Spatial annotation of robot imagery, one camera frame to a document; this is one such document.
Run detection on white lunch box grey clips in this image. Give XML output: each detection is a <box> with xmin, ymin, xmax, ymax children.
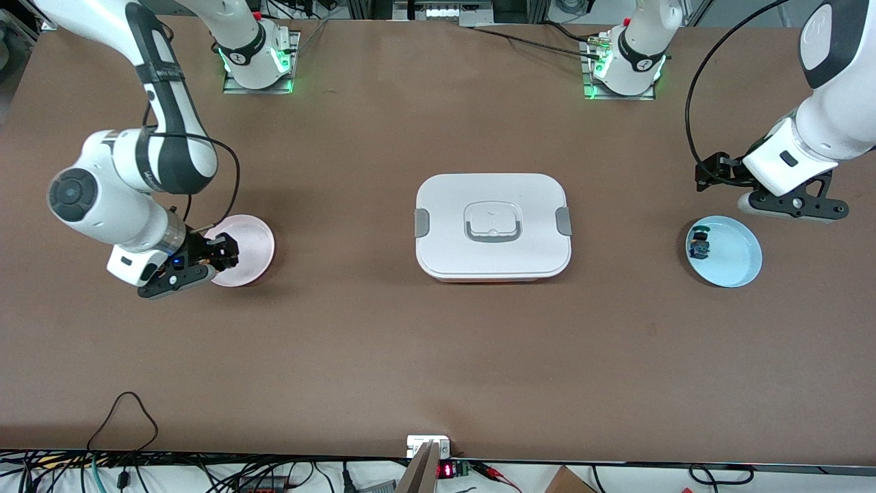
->
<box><xmin>414</xmin><ymin>173</ymin><xmax>573</xmax><ymax>283</ymax></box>

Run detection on small white box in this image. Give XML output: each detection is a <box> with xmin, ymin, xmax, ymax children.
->
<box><xmin>407</xmin><ymin>435</ymin><xmax>451</xmax><ymax>458</ymax></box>

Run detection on pink round plate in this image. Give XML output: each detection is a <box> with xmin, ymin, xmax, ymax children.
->
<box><xmin>204</xmin><ymin>214</ymin><xmax>276</xmax><ymax>288</ymax></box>

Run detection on light blue round plate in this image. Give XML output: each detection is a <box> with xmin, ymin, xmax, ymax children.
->
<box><xmin>686</xmin><ymin>216</ymin><xmax>763</xmax><ymax>288</ymax></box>

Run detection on orange connector strip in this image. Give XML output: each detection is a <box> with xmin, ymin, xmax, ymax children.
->
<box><xmin>236</xmin><ymin>477</ymin><xmax>292</xmax><ymax>493</ymax></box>

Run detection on aluminium profile bar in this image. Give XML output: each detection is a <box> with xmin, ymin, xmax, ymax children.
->
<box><xmin>396</xmin><ymin>440</ymin><xmax>440</xmax><ymax>493</ymax></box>

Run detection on brown cardboard piece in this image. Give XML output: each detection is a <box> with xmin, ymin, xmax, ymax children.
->
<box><xmin>544</xmin><ymin>466</ymin><xmax>596</xmax><ymax>493</ymax></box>

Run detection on red clip leads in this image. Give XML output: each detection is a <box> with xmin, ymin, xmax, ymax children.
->
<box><xmin>472</xmin><ymin>462</ymin><xmax>524</xmax><ymax>493</ymax></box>

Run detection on blue green push-button switch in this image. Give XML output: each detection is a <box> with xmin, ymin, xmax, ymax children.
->
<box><xmin>688</xmin><ymin>226</ymin><xmax>712</xmax><ymax>262</ymax></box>

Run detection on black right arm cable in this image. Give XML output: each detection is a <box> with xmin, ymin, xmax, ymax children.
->
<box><xmin>140</xmin><ymin>96</ymin><xmax>242</xmax><ymax>233</ymax></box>

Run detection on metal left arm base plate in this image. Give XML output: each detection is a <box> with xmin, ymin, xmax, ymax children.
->
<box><xmin>582</xmin><ymin>38</ymin><xmax>656</xmax><ymax>101</ymax></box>

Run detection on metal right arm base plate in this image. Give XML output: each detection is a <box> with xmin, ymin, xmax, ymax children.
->
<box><xmin>222</xmin><ymin>31</ymin><xmax>300</xmax><ymax>95</ymax></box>

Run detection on thin black looped cable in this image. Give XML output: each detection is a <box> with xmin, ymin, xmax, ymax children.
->
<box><xmin>87</xmin><ymin>391</ymin><xmax>159</xmax><ymax>454</ymax></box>

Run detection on black base power cable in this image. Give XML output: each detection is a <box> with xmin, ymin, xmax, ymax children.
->
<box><xmin>469</xmin><ymin>21</ymin><xmax>603</xmax><ymax>59</ymax></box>

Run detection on black coiled cable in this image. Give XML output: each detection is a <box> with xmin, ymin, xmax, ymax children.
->
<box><xmin>688</xmin><ymin>464</ymin><xmax>755</xmax><ymax>485</ymax></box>

